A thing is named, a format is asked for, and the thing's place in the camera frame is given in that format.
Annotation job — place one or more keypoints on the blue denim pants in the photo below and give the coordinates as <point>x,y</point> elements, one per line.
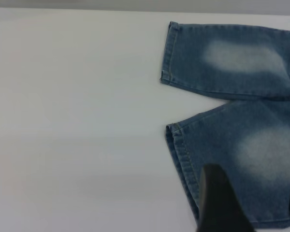
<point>220,72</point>

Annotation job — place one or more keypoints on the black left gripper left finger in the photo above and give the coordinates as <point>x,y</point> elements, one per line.
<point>217,205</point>

